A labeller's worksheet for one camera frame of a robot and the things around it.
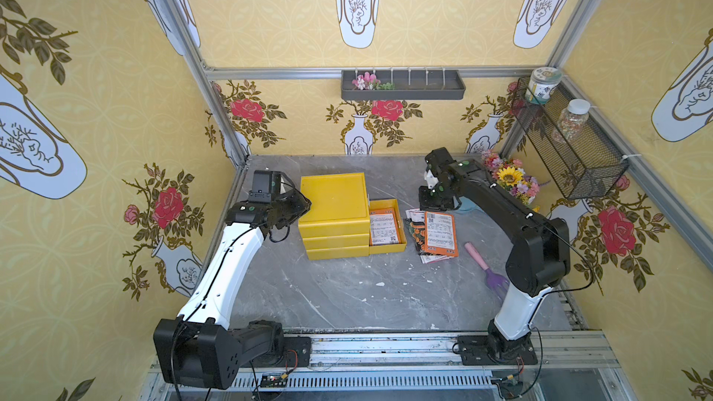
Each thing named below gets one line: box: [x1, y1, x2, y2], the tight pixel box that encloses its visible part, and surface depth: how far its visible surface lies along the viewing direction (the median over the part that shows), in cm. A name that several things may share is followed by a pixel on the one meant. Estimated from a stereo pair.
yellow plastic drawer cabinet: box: [298, 172, 371, 261], surface depth 82 cm
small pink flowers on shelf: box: [351, 71, 396, 91], surface depth 89 cm
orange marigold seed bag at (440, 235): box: [424, 211, 460, 259], surface depth 97 cm
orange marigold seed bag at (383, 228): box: [369, 209, 402, 246], surface depth 100 cm
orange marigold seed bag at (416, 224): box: [404, 207, 454, 265], surface depth 97 cm
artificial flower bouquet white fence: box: [480, 149, 541, 213], surface depth 91 cm
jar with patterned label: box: [525, 65, 562, 105], surface depth 87 cm
